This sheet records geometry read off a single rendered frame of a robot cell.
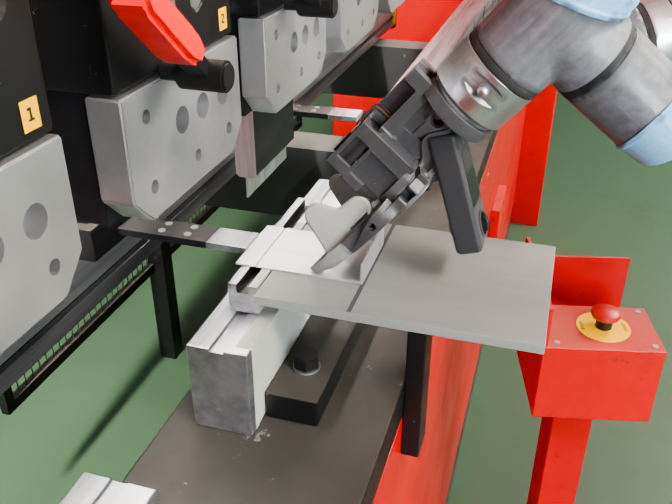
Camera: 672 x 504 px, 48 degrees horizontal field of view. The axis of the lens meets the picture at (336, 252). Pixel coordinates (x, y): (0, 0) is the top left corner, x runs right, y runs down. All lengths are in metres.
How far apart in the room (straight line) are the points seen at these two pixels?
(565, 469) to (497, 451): 0.74
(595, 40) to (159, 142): 0.34
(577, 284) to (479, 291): 0.52
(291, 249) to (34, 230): 0.43
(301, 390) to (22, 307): 0.42
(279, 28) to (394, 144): 0.14
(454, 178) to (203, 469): 0.34
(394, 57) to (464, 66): 1.43
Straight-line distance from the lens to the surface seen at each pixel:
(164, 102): 0.45
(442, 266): 0.75
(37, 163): 0.36
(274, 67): 0.61
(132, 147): 0.42
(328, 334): 0.81
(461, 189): 0.66
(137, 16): 0.37
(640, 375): 1.09
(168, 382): 2.23
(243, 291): 0.72
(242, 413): 0.72
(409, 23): 2.90
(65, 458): 2.07
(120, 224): 0.84
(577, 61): 0.62
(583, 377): 1.08
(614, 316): 1.07
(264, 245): 0.78
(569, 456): 1.27
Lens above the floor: 1.37
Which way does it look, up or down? 29 degrees down
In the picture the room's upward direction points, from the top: straight up
